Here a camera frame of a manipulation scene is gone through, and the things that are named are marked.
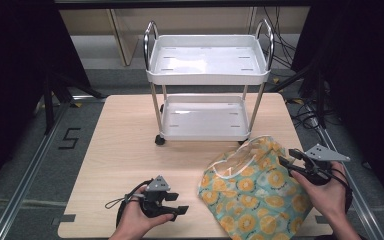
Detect person's right hand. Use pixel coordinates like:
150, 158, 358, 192
290, 161, 348, 219

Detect right hand-held gripper black cable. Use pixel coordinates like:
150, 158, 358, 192
326, 167, 354, 214

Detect teal bag with yellow fruit print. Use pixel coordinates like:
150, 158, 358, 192
197, 134, 314, 240

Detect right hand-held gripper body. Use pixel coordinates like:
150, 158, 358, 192
302, 143, 351, 186

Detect left hand-held gripper black cable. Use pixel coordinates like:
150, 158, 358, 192
115, 179, 154, 228

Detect dark curtain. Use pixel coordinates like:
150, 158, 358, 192
0, 0, 92, 199
291, 0, 384, 214

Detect beige wooden cabinet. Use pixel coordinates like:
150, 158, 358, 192
59, 7, 312, 67

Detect hand-held gripper black cable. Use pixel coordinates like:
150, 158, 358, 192
115, 179, 154, 228
326, 167, 354, 214

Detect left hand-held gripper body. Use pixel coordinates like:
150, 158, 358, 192
139, 175, 171, 219

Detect person's left hand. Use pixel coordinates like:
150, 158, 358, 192
113, 185, 175, 239

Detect metal floor rail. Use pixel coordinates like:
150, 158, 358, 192
304, 103, 384, 240
0, 95, 108, 240

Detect white two-tier cart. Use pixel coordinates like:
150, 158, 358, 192
142, 18, 276, 147

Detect black cables on floor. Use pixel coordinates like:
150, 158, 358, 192
285, 95, 343, 132

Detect black hanging cables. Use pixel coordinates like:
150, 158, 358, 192
262, 6, 298, 70

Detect thin grey cord loop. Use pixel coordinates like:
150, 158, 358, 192
104, 195, 129, 210

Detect black metal stand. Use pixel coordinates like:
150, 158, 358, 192
273, 61, 328, 130
41, 71, 105, 135

